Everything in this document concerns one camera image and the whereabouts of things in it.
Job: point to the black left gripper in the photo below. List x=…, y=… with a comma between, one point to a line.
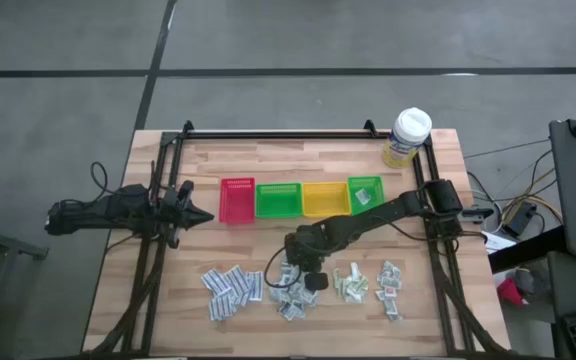
x=175, y=215

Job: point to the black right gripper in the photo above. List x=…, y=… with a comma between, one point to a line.
x=305, y=250

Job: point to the alcohol antiseptic pad packet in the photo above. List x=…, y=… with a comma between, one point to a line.
x=274, y=294
x=300, y=310
x=310, y=298
x=286, y=312
x=290, y=279
x=363, y=196

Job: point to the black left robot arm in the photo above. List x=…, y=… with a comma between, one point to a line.
x=98, y=210

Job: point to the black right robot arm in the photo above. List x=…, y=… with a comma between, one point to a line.
x=368, y=215

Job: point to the red plastic basket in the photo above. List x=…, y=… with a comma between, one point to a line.
x=237, y=200

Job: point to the white narrow packet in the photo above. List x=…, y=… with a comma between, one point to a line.
x=354, y=271

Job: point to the yellow plastic basket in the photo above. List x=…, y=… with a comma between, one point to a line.
x=325, y=199

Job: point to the green plastic basket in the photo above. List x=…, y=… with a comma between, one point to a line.
x=375, y=185
x=278, y=200

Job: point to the blue striped bandage wrapper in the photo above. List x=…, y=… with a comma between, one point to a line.
x=238, y=280
x=244, y=298
x=216, y=309
x=229, y=305
x=256, y=286
x=215, y=282

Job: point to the Lysol wipes canister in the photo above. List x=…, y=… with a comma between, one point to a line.
x=408, y=137

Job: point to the white paper sheet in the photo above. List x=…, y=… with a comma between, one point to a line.
x=498, y=242

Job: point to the red cloth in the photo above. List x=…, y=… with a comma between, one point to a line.
x=510, y=292

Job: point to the black power adapter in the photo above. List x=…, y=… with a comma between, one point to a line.
x=518, y=220

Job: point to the black diagonal beam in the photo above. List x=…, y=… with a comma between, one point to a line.
x=528, y=250

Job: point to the grey cloth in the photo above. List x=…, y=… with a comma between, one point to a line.
x=533, y=280

